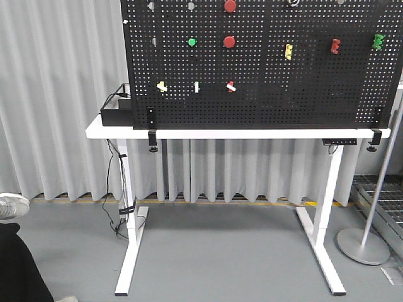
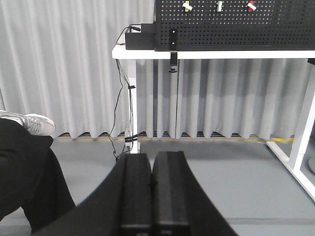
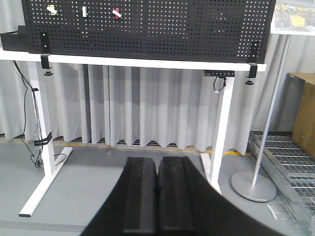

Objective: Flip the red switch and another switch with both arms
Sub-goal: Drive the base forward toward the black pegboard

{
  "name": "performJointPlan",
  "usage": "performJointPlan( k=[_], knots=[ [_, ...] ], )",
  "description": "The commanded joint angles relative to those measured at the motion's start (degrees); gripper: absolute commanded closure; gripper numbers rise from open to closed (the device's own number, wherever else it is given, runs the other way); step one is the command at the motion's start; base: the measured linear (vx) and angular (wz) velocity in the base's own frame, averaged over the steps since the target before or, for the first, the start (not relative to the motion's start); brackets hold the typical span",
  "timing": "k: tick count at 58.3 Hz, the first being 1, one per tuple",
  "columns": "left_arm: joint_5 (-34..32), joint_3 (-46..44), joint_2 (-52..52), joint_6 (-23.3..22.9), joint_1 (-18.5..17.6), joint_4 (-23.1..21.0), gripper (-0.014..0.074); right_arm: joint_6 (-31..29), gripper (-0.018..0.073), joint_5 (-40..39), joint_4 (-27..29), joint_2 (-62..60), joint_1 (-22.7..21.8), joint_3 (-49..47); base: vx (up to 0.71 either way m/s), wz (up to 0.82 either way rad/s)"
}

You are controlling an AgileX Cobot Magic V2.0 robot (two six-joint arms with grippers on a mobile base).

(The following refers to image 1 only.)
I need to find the red lit toggle switch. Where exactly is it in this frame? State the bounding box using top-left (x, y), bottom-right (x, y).
top-left (226, 81), bottom-right (236, 92)

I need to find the yellow lit toggle switch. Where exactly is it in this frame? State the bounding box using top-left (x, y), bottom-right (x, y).
top-left (156, 81), bottom-right (167, 92)

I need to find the white height-adjustable desk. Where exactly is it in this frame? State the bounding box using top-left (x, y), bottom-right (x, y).
top-left (85, 115), bottom-right (391, 296)

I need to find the black box behind pegboard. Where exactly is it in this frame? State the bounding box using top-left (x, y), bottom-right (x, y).
top-left (100, 83), bottom-right (133, 126)

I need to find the black perforated pegboard panel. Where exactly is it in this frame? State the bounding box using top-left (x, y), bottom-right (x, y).
top-left (120, 1), bottom-right (402, 129)

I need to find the green illuminated push button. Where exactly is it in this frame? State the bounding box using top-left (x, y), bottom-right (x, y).
top-left (188, 38), bottom-right (196, 47)

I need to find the lower red mushroom button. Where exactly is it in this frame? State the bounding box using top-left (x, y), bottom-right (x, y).
top-left (223, 36), bottom-right (236, 48)

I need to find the red mushroom button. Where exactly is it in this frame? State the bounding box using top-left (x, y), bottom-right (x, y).
top-left (223, 36), bottom-right (236, 48)
top-left (224, 0), bottom-right (237, 13)

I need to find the desk height control panel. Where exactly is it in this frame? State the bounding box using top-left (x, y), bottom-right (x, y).
top-left (322, 138), bottom-right (357, 146)

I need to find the yellow plastic clip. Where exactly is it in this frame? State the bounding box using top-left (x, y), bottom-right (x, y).
top-left (285, 44), bottom-right (293, 60)

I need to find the upper red mushroom button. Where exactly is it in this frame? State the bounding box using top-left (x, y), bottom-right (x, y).
top-left (224, 0), bottom-right (237, 13)

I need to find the grey pleated curtain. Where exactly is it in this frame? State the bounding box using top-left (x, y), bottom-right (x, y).
top-left (0, 0), bottom-right (403, 208)

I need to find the red plastic clip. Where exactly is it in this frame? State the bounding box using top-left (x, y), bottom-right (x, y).
top-left (331, 38), bottom-right (341, 55)

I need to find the grey floor stand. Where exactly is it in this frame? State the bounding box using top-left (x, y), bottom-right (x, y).
top-left (336, 104), bottom-right (402, 266)

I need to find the grey white sneaker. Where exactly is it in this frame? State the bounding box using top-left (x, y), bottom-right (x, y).
top-left (1, 193), bottom-right (30, 220)

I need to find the metal floor grate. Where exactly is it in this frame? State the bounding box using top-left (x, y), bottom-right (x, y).
top-left (350, 175), bottom-right (402, 257)

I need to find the green plastic clip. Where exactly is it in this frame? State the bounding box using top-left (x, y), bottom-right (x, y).
top-left (372, 34), bottom-right (385, 50)

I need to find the black trouser leg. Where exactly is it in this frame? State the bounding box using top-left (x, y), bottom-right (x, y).
top-left (1, 223), bottom-right (54, 301)

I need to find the left black clamp bracket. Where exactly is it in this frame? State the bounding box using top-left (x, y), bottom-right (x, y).
top-left (147, 107), bottom-right (158, 153)

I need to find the black clamp bracket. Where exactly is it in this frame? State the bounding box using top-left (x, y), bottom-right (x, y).
top-left (366, 106), bottom-right (383, 152)
top-left (147, 107), bottom-right (158, 153)

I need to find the black power cable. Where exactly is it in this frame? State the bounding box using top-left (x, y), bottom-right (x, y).
top-left (101, 138), bottom-right (146, 240)

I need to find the right black clamp bracket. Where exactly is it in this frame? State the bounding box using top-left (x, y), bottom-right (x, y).
top-left (366, 106), bottom-right (383, 152)

